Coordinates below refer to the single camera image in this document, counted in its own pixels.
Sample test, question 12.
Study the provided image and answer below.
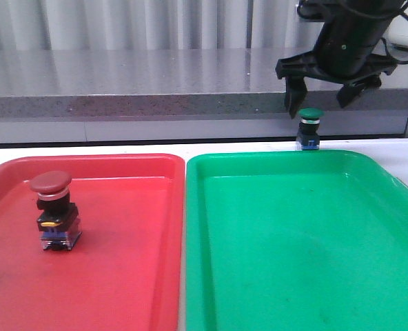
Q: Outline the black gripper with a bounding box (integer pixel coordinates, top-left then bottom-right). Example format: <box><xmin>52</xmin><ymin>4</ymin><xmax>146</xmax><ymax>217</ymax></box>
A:
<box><xmin>276</xmin><ymin>0</ymin><xmax>407</xmax><ymax>119</ymax></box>

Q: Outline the green mushroom push button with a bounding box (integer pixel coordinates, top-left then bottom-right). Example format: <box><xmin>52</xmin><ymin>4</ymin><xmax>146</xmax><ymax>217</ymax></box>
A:
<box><xmin>296</xmin><ymin>108</ymin><xmax>324</xmax><ymax>150</ymax></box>

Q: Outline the red mushroom push button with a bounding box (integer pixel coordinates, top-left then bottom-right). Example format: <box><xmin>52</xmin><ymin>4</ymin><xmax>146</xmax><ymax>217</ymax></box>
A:
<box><xmin>29</xmin><ymin>170</ymin><xmax>82</xmax><ymax>251</ymax></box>

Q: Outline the green plastic tray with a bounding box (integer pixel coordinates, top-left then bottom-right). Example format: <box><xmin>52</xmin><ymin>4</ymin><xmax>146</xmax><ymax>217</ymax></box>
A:
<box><xmin>185</xmin><ymin>150</ymin><xmax>408</xmax><ymax>330</ymax></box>

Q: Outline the red plastic tray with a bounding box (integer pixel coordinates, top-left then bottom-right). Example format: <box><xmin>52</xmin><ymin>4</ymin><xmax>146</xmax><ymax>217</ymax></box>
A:
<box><xmin>0</xmin><ymin>154</ymin><xmax>185</xmax><ymax>330</ymax></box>

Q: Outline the grey stone counter ledge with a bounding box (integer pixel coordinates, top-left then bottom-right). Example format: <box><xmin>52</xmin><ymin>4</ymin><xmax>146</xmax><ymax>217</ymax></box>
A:
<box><xmin>0</xmin><ymin>47</ymin><xmax>408</xmax><ymax>144</ymax></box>

